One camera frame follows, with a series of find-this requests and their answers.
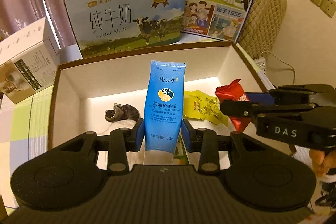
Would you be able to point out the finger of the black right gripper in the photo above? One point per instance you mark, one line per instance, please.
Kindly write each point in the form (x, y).
(245, 109)
(318, 94)

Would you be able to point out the beige quilted chair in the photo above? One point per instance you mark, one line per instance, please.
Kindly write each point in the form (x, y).
(262, 26)

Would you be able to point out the white knitted sock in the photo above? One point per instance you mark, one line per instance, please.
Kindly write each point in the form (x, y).
(117, 125)

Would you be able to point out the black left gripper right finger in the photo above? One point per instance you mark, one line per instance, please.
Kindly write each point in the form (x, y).
(205, 142)

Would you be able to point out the green white carton box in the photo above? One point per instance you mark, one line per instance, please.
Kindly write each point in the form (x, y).
(180, 154)

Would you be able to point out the grey sock in box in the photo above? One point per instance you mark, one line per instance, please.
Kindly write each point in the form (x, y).
(122, 112)

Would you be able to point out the white power strip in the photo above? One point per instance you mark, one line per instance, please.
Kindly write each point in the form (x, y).
(261, 63)

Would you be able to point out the person's right hand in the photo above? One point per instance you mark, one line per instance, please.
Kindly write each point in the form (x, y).
(321, 162)

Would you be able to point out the white wall socket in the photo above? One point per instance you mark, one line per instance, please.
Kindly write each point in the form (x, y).
(327, 6)

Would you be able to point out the brown cardboard storage box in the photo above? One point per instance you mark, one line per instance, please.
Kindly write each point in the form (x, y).
(84, 89)

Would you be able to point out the yellow snack packet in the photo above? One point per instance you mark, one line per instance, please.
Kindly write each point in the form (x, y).
(198, 105)

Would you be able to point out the blue hand cream tube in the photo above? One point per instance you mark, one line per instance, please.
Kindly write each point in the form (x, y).
(163, 111)

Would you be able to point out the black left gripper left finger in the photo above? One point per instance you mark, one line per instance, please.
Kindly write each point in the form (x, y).
(124, 140)

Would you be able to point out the grey blue milk case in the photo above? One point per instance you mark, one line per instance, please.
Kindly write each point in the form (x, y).
(107, 26)

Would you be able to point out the red snack packet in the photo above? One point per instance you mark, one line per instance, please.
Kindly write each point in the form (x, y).
(234, 92)

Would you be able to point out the white appliance product box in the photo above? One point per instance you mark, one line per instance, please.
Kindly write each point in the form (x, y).
(29, 61)

